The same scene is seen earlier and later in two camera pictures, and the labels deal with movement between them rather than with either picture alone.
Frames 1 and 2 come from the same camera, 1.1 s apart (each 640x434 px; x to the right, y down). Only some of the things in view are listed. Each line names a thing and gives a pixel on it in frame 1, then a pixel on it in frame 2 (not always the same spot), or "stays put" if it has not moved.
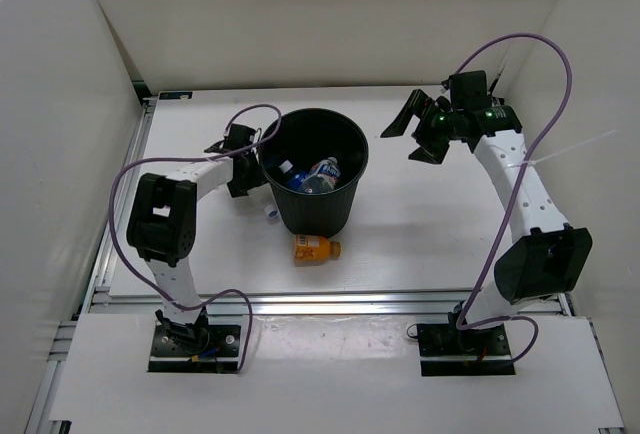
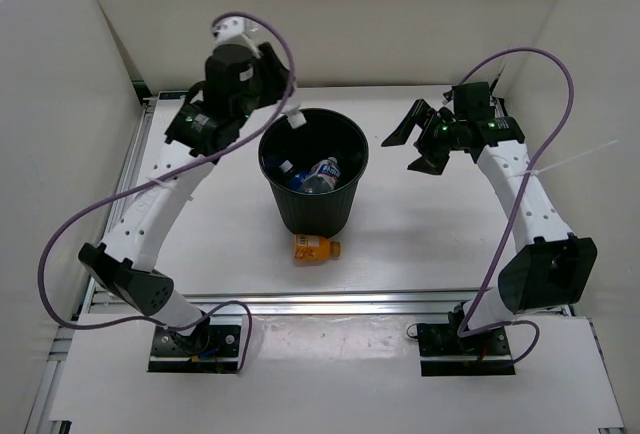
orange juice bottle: (311, 250) stays put
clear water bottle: (271, 212) to (296, 117)
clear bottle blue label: (295, 179) stays put
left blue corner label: (175, 95) stays put
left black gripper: (238, 188) to (277, 81)
